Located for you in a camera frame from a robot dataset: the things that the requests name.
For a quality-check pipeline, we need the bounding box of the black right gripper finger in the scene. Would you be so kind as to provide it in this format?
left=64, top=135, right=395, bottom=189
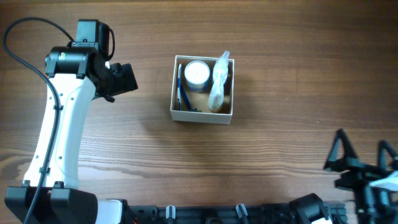
left=323, top=129, right=359, bottom=172
left=377, top=139, right=398, bottom=172

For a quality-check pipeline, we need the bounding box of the blue white toothbrush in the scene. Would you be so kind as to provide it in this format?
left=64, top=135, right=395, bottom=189
left=177, top=63, right=182, bottom=111

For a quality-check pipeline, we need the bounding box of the blue disposable razor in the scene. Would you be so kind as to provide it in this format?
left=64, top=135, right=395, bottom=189
left=180, top=85, right=198, bottom=112

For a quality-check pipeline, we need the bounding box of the cotton swab tub blue label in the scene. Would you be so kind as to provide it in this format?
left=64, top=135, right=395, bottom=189
left=184, top=60, right=210, bottom=92

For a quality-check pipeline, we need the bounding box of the clear foamy liquid bottle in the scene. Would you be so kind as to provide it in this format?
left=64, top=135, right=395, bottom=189
left=213, top=50, right=230, bottom=85

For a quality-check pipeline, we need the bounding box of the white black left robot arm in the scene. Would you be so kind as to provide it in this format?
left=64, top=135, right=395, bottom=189
left=4, top=19, right=138, bottom=223

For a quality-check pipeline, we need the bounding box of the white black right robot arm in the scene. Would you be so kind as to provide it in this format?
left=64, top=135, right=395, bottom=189
left=289, top=129, right=397, bottom=224

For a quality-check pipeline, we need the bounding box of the white open cardboard box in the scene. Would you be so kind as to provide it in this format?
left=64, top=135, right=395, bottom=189
left=170, top=55, right=235, bottom=124

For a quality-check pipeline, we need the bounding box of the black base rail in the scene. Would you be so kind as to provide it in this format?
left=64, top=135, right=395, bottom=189
left=124, top=202, right=348, bottom=224

